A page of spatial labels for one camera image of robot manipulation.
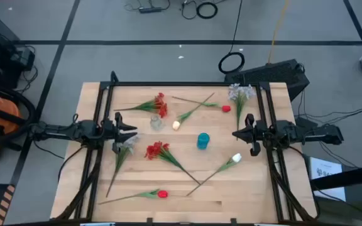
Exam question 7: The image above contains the small black electronics box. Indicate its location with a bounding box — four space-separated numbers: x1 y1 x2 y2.
9 45 36 72

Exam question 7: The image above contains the teal glass vase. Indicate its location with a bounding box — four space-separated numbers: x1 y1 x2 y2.
196 132 211 151

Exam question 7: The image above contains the black power strip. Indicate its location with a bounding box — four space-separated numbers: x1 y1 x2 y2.
138 6 163 14

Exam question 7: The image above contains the coiled black cable long lead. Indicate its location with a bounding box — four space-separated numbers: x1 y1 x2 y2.
217 0 246 75

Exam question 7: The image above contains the black computer case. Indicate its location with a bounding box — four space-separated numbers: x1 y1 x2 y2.
224 58 311 102

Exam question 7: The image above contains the black metal table frame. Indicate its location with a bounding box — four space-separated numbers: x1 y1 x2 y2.
55 70 319 222

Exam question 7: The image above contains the white printed box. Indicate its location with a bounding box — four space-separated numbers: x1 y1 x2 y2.
307 156 347 202

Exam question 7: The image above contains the yellow cable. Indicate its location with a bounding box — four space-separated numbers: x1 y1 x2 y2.
267 0 290 65

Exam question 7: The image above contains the black vacuum hose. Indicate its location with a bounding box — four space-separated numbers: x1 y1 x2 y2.
0 83 38 147

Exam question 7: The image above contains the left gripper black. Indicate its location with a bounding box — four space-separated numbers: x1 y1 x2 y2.
101 112 139 154

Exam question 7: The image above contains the orange shop vacuum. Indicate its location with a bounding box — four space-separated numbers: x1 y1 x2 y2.
0 88 22 163

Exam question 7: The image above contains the red artificial tulip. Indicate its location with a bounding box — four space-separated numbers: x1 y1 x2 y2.
171 95 232 114
97 188 169 206

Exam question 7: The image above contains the cream artificial tulip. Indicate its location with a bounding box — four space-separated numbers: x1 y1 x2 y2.
172 92 216 132

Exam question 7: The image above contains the white artificial flower bunch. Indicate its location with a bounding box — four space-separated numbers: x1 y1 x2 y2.
227 82 257 141
105 134 141 198

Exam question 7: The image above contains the clear glass vase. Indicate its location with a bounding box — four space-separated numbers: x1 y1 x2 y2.
150 115 164 132

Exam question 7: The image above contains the white artificial tulip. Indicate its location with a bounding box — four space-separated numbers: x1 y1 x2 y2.
185 153 243 197

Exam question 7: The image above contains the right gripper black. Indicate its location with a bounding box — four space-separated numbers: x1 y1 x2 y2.
232 113 268 157

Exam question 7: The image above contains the small coiled black cable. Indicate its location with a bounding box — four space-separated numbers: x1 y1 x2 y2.
195 1 219 19

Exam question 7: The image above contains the red artificial flower bunch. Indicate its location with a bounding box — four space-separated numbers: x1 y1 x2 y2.
144 141 202 185
113 92 168 119

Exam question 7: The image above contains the black metal beam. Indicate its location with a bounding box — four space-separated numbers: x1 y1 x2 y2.
309 163 362 191

